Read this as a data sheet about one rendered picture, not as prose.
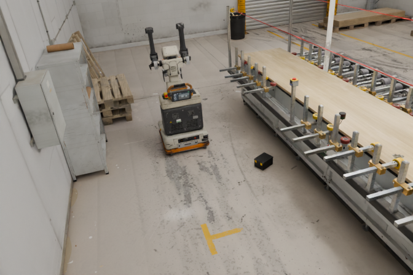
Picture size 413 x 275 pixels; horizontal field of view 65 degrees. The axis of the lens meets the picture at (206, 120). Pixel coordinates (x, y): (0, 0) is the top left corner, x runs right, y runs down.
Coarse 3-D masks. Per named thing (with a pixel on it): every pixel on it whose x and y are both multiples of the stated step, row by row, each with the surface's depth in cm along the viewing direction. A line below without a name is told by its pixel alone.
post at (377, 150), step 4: (376, 144) 246; (380, 144) 245; (376, 148) 247; (380, 148) 246; (376, 152) 248; (380, 152) 248; (376, 156) 249; (372, 160) 253; (376, 160) 251; (372, 172) 256; (376, 172) 257; (372, 176) 258; (368, 180) 263; (372, 180) 260; (368, 184) 264; (372, 184) 262; (372, 188) 264
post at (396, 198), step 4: (404, 160) 224; (404, 164) 223; (408, 164) 223; (400, 168) 228; (404, 168) 224; (400, 172) 229; (404, 172) 226; (400, 176) 229; (404, 176) 228; (396, 180) 233; (400, 180) 230; (404, 180) 230; (400, 192) 235; (396, 196) 237; (400, 196) 237; (392, 200) 241; (396, 200) 238; (392, 204) 242; (396, 204) 240; (392, 208) 243; (396, 208) 243
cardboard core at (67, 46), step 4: (56, 44) 395; (60, 44) 394; (64, 44) 395; (68, 44) 396; (72, 44) 396; (48, 48) 390; (52, 48) 392; (56, 48) 393; (60, 48) 394; (64, 48) 396; (68, 48) 397; (72, 48) 399; (48, 52) 394
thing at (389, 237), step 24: (288, 96) 413; (264, 120) 504; (312, 120) 369; (288, 144) 440; (312, 168) 390; (360, 168) 304; (336, 192) 350; (360, 216) 318; (384, 240) 291; (408, 264) 269
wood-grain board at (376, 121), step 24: (288, 72) 456; (312, 72) 450; (312, 96) 383; (336, 96) 378; (360, 96) 373; (360, 120) 326; (384, 120) 323; (408, 120) 319; (360, 144) 290; (384, 144) 287; (408, 144) 284; (408, 168) 256
